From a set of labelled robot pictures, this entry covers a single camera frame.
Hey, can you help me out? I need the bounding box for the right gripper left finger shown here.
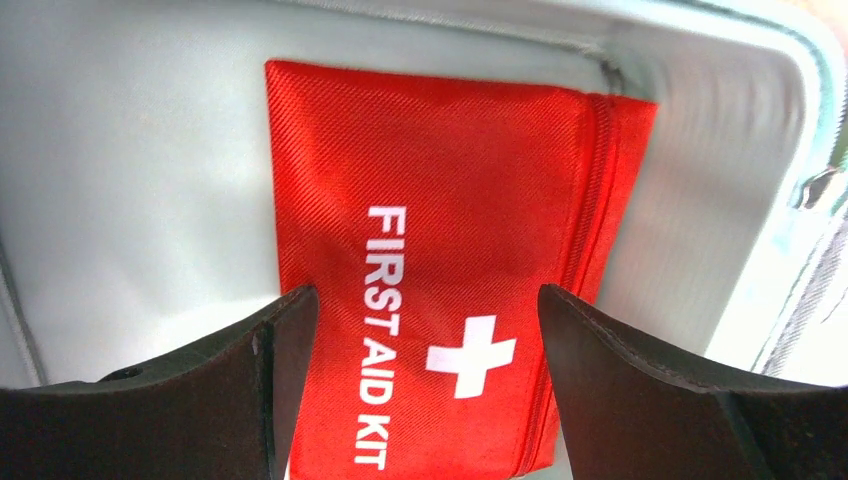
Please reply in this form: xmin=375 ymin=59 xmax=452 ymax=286
xmin=1 ymin=286 xmax=319 ymax=479

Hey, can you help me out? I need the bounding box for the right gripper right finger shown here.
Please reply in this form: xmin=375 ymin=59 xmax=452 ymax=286
xmin=538 ymin=284 xmax=847 ymax=479

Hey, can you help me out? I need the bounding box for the red first aid pouch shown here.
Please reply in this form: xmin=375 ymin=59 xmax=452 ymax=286
xmin=266 ymin=60 xmax=657 ymax=479

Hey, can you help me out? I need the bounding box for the mint green storage case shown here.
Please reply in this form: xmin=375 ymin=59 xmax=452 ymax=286
xmin=1 ymin=1 xmax=847 ymax=393

